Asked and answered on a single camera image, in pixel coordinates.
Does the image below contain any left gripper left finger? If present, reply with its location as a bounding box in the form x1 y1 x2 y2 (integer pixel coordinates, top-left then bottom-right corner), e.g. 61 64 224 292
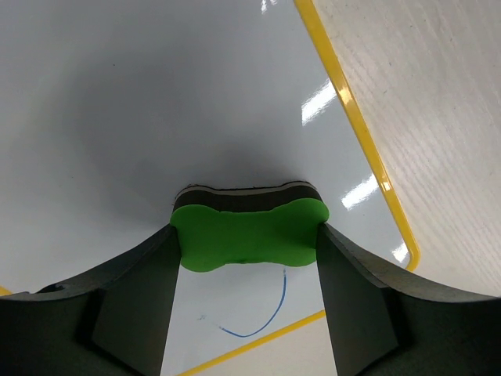
1 226 181 375

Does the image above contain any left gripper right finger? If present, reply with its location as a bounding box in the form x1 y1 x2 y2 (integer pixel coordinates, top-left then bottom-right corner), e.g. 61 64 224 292
316 224 500 375

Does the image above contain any green whiteboard eraser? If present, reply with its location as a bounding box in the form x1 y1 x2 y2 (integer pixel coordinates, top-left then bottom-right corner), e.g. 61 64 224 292
170 181 330 273

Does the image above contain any yellow-framed small whiteboard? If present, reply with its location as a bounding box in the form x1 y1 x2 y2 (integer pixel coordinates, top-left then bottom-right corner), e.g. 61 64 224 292
1 1 420 375

